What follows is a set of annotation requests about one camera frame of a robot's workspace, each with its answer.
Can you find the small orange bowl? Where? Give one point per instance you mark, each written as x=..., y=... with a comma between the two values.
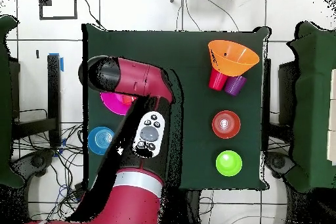
x=219, y=129

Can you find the red cup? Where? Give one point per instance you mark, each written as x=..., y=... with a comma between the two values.
x=216, y=80

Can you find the large orange bowl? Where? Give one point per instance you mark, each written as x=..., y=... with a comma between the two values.
x=233, y=55

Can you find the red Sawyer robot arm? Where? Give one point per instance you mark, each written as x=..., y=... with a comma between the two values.
x=141, y=76

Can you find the large pink bowl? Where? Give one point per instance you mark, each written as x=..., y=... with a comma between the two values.
x=115, y=103

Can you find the dark green tablecloth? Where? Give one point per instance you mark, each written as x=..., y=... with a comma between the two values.
x=5, y=103
x=197, y=50
x=315, y=103

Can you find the purple cup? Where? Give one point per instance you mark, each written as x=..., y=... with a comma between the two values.
x=235, y=86

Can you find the small blue bowl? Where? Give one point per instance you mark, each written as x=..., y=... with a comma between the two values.
x=97, y=140

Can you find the small green bowl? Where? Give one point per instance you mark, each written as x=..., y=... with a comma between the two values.
x=229, y=163

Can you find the black metal stand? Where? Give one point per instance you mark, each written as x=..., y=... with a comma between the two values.
x=53, y=98

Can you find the blue tape strip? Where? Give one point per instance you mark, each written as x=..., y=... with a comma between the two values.
x=61, y=65

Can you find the black box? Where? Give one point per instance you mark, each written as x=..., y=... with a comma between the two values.
x=15, y=90
x=287, y=95

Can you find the dark grey chair base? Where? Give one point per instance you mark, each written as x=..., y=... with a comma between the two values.
x=36, y=161
x=278, y=161

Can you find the black floor tape square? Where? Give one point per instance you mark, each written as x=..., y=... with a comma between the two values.
x=57, y=18

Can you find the white box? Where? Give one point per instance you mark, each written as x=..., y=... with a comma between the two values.
x=332, y=116

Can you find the black upright post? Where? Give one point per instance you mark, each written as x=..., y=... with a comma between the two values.
x=266, y=103

